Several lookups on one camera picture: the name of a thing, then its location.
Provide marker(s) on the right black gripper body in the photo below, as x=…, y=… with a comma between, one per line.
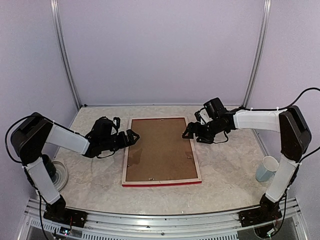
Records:
x=206, y=133

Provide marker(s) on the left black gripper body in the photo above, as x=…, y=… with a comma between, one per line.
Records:
x=108, y=144

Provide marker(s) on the brown backing board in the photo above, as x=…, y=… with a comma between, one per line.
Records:
x=161, y=150

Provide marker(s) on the red wooden picture frame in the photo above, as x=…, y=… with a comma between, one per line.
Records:
x=161, y=152

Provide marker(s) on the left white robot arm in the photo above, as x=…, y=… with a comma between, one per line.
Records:
x=34, y=134

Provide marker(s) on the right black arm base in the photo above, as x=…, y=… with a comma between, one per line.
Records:
x=266, y=211

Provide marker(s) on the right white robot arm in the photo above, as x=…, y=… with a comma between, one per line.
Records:
x=287, y=125

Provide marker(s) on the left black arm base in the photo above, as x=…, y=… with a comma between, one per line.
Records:
x=59, y=213

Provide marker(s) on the white plate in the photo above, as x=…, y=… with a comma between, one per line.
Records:
x=61, y=176

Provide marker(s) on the black cup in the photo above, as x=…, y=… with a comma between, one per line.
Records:
x=49, y=166

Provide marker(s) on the light blue paper cup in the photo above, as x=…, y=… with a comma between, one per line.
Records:
x=266, y=169

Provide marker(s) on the aluminium front rail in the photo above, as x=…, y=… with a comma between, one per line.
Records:
x=221, y=225

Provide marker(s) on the right aluminium corner post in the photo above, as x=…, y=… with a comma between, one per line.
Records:
x=258, y=52

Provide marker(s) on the aluminium corner post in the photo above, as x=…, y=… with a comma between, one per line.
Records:
x=258, y=52
x=54, y=4

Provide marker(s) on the left aluminium corner post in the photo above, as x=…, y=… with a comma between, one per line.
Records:
x=54, y=4

